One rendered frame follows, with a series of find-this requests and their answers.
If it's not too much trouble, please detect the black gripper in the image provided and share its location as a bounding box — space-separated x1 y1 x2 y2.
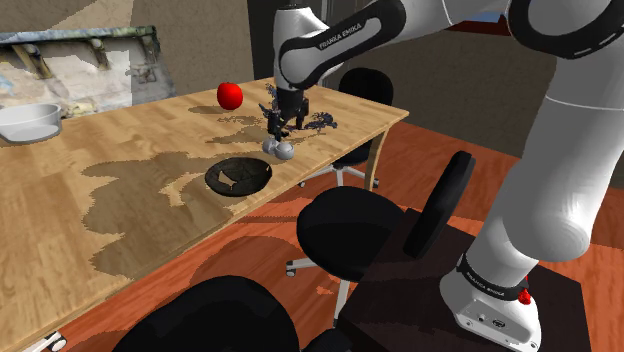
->
265 86 311 144

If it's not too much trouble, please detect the grey rounded figure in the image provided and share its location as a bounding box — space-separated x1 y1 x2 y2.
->
262 137 297 162

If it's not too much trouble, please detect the dark blue tangled figure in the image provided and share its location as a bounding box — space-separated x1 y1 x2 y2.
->
258 82 339 133

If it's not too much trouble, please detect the red apple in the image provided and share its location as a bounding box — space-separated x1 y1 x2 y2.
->
216 81 244 111

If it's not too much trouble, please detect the black office chair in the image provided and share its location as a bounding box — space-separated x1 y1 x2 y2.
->
297 67 396 191
111 275 301 352
285 150 477 329

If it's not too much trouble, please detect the wooden table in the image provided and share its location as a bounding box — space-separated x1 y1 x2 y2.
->
0 76 411 352

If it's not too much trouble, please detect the dark robot stand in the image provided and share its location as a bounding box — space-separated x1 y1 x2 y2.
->
336 208 594 352

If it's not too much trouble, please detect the white bowl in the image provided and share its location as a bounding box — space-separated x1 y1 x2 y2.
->
0 103 64 145

